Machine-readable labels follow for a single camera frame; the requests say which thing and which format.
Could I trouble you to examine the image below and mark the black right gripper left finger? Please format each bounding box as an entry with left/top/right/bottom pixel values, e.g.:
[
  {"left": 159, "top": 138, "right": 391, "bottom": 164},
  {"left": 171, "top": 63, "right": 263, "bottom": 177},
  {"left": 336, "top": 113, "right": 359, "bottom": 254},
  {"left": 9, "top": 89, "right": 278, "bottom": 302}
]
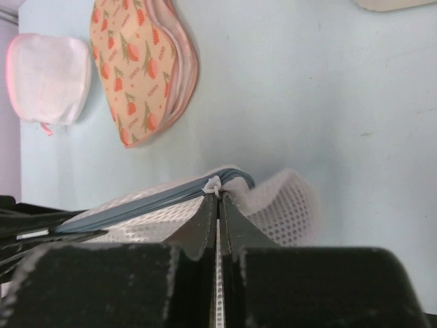
[{"left": 0, "top": 194, "right": 219, "bottom": 328}]

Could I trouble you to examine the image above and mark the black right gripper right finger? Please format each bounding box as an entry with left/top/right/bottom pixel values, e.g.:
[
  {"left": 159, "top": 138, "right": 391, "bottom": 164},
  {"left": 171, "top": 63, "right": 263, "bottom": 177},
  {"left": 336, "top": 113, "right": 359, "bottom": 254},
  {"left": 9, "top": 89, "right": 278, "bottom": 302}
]
[{"left": 218, "top": 196, "right": 431, "bottom": 327}]

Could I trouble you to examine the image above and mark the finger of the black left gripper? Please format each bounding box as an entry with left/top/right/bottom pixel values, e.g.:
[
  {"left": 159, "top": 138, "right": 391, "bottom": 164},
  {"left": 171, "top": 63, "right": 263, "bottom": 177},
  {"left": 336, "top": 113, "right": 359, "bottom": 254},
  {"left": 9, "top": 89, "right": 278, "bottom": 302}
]
[
  {"left": 1, "top": 230, "right": 108, "bottom": 284},
  {"left": 1, "top": 195, "right": 84, "bottom": 229}
]

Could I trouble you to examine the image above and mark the white mesh laundry bag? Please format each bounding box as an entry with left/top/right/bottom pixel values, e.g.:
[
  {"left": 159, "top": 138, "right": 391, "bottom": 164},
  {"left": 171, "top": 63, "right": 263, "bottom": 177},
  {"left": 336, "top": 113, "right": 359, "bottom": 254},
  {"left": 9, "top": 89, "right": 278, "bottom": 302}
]
[{"left": 56, "top": 167, "right": 322, "bottom": 327}]

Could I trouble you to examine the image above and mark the pink round mesh laundry bag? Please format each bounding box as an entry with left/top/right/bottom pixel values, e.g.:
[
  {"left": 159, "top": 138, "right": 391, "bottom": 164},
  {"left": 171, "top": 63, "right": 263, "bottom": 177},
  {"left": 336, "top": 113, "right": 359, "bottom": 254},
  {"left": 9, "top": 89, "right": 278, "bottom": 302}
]
[{"left": 5, "top": 33, "right": 92, "bottom": 136}]

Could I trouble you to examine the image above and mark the floral peach mesh laundry bag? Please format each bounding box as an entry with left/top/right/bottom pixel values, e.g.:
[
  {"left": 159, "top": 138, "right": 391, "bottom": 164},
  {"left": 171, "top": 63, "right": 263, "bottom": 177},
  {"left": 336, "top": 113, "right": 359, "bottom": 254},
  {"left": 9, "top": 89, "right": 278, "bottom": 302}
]
[{"left": 89, "top": 1, "right": 199, "bottom": 148}]

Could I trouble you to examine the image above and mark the cream perforated plastic basket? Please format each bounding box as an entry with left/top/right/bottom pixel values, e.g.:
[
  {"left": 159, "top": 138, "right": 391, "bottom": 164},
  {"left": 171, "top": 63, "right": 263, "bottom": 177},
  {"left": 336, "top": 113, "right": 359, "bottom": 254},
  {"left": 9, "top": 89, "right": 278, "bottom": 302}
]
[{"left": 354, "top": 0, "right": 436, "bottom": 12}]

